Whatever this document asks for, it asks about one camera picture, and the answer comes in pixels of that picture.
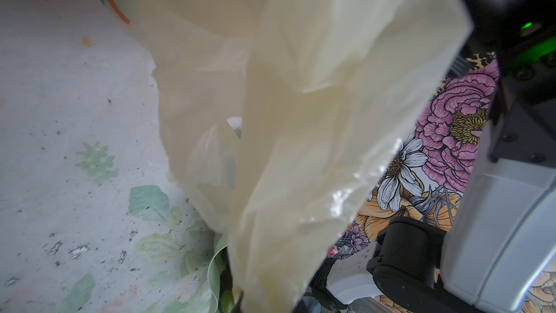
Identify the translucent plastic bag orange print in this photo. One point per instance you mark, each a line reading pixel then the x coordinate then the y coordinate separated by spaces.
pixel 280 116

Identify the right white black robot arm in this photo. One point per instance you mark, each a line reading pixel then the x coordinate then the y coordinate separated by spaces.
pixel 463 220

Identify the light green wavy plate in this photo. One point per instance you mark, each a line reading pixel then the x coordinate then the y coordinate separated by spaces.
pixel 216 267

